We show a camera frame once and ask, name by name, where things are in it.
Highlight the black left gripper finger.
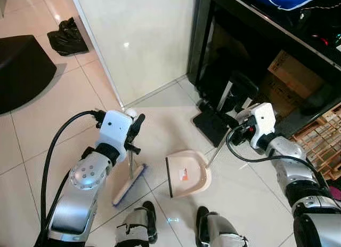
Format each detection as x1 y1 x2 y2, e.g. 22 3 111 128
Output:
130 114 145 140

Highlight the blue bristle broom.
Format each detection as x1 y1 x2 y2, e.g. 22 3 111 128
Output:
111 107 150 208

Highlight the pink long-handled dustpan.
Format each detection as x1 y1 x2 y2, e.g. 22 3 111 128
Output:
165 127 235 200

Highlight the wooden slatted rack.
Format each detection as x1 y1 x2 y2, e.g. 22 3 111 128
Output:
290 102 341 181

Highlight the brown cardboard box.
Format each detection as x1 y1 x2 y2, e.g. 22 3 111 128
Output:
260 50 326 117

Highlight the robot left leg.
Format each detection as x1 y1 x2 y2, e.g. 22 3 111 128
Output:
114 200 158 247

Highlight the robot leg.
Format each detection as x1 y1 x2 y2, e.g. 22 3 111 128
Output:
114 200 158 247
194 205 249 247

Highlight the black desk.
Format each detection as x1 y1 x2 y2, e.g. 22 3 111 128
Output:
186 0 341 142

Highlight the robot right leg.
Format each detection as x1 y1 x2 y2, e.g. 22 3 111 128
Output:
194 205 249 247

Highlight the black garbage bag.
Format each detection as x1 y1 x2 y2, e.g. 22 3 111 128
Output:
47 17 90 57

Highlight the dark round table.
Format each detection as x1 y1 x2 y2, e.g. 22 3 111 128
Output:
0 35 58 116

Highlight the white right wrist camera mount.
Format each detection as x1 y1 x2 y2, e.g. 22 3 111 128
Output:
249 102 277 149

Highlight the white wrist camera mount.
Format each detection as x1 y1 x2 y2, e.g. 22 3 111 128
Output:
249 102 277 149
98 109 134 163

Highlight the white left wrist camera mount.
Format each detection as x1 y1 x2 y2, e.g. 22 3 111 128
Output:
98 109 134 163

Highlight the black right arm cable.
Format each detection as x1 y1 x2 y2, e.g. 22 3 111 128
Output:
226 127 302 165

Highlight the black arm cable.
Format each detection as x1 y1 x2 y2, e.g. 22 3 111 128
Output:
39 110 103 245
226 127 302 165

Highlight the black stand with silver post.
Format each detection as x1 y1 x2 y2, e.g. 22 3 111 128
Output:
192 71 260 148

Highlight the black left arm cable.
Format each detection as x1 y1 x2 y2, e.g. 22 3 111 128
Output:
39 110 103 245

